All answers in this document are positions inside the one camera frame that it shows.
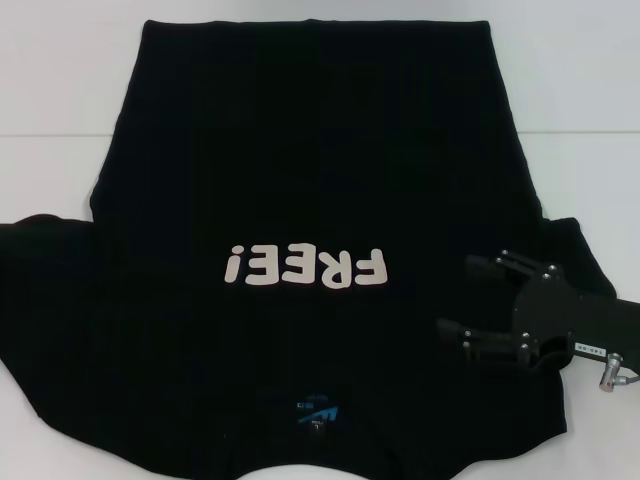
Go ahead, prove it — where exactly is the black shirt with FREE print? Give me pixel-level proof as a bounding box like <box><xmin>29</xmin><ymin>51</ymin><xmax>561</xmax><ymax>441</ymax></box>
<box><xmin>0</xmin><ymin>18</ymin><xmax>621</xmax><ymax>480</ymax></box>

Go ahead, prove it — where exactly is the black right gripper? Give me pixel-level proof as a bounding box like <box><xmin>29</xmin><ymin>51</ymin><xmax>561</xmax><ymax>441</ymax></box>
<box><xmin>437</xmin><ymin>248</ymin><xmax>640</xmax><ymax>370</ymax></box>

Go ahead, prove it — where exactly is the right gripper metal cable connector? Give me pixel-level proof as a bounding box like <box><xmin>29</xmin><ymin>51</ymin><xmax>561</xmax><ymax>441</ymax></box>
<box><xmin>596</xmin><ymin>352</ymin><xmax>640</xmax><ymax>392</ymax></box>

